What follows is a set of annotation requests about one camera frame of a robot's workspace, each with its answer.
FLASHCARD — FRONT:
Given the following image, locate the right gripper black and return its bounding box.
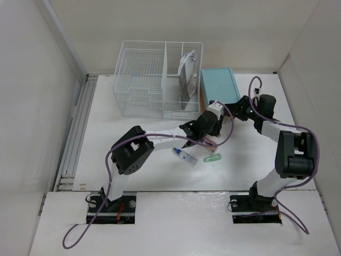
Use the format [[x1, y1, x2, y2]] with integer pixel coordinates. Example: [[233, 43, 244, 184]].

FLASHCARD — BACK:
[[225, 95, 261, 121]]

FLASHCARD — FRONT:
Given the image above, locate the pink cap clear tube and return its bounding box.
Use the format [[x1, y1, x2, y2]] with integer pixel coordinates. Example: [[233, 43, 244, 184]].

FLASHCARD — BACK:
[[202, 138, 217, 153]]

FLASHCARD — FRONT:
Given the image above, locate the teal orange drawer box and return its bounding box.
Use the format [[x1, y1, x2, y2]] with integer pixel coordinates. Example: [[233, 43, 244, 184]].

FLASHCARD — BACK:
[[199, 68, 241, 112]]

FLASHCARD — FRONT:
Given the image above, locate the grey setup guide booklet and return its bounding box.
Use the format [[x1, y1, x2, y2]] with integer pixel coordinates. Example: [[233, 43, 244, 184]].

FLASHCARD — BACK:
[[177, 59, 196, 110]]

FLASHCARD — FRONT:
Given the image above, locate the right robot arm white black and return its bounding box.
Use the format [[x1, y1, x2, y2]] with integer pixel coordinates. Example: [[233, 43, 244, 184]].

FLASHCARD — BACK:
[[227, 94, 319, 211]]

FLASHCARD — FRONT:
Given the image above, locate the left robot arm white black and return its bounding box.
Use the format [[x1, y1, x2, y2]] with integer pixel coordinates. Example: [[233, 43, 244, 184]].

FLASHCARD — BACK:
[[100, 110, 224, 212]]

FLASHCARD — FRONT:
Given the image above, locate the green translucent capsule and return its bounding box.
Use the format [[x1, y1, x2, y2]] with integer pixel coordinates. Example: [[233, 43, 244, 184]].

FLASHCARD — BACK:
[[203, 153, 222, 163]]

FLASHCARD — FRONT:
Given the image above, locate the blue cap spray bottle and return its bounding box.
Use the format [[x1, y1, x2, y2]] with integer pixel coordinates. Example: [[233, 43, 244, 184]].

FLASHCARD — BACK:
[[173, 148, 198, 166]]

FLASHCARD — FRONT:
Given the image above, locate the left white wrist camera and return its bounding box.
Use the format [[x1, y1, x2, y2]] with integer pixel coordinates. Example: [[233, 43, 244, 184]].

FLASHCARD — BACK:
[[206, 101, 224, 121]]

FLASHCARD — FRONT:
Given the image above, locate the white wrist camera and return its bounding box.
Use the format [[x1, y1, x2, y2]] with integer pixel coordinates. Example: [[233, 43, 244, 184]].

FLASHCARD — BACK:
[[206, 101, 224, 121], [253, 87, 263, 101]]

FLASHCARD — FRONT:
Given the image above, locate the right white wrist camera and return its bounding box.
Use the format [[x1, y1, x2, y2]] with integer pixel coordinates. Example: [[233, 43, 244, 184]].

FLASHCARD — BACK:
[[253, 87, 263, 101]]

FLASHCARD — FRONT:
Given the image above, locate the white wire desk organizer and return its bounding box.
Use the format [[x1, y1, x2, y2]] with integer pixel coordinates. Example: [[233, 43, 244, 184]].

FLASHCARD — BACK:
[[112, 41, 202, 120]]

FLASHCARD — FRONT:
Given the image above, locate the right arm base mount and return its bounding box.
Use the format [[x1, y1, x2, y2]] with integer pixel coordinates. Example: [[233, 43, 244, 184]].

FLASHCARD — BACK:
[[229, 182, 282, 224]]

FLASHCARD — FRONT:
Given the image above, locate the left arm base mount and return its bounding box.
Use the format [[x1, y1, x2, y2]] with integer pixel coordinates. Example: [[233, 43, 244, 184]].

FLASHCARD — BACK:
[[85, 188, 137, 225]]

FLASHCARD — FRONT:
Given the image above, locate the aluminium rail frame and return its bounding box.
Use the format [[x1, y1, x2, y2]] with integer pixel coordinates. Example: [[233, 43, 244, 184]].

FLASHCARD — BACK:
[[51, 74, 98, 192]]

